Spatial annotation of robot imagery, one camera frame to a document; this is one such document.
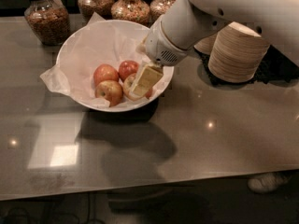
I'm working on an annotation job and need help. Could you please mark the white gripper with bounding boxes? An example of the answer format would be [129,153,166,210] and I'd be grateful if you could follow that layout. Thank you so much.
[129,15,192,98]

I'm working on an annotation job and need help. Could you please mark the red apple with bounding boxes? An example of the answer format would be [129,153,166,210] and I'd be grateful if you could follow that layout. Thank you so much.
[122,73,140,101]
[93,63,119,86]
[119,60,139,81]
[94,80,123,106]

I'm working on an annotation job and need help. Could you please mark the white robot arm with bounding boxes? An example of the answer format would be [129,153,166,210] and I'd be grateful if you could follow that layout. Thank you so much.
[129,0,299,98]

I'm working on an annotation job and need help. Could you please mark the white bowl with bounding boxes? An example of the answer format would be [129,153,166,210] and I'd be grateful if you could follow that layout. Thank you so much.
[55,19,175,113]

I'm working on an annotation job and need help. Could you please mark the white paper liner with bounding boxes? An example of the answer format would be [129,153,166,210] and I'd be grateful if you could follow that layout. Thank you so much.
[39,12,170,109]

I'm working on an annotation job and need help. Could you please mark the back stack paper bowls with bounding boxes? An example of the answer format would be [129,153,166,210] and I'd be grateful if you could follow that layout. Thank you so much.
[194,34,217,55]

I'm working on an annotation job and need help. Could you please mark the stack paper bowls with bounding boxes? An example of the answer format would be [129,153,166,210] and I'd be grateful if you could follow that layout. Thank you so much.
[208,22,270,83]
[194,34,217,55]

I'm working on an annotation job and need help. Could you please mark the glass cereal jar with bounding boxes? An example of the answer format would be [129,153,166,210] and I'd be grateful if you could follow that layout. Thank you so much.
[149,0,176,21]
[111,0,150,25]
[24,0,70,46]
[78,0,115,22]

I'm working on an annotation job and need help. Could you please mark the front stack paper bowls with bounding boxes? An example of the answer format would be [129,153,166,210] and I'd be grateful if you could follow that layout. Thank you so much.
[208,22,270,83]

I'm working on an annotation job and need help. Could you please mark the left glass cereal jar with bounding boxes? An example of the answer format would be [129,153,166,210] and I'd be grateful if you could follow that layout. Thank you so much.
[24,0,70,46]

